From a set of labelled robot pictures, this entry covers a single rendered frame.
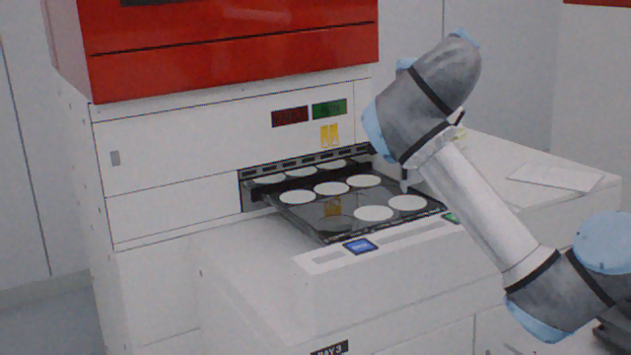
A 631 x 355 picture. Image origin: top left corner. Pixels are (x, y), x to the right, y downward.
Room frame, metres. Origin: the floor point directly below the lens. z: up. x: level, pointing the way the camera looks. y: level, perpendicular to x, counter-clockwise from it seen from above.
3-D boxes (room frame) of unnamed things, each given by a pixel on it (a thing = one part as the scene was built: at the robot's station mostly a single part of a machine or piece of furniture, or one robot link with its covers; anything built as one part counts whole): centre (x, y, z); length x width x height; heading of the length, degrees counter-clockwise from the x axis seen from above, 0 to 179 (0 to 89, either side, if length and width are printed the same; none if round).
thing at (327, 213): (1.61, -0.10, 0.90); 0.34 x 0.34 x 0.01; 28
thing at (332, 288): (1.26, -0.21, 0.89); 0.55 x 0.09 x 0.14; 118
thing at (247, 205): (1.79, 0.02, 0.89); 0.44 x 0.02 x 0.10; 118
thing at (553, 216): (1.70, -0.48, 0.89); 0.62 x 0.35 x 0.14; 28
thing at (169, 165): (1.72, 0.18, 1.02); 0.82 x 0.03 x 0.40; 118
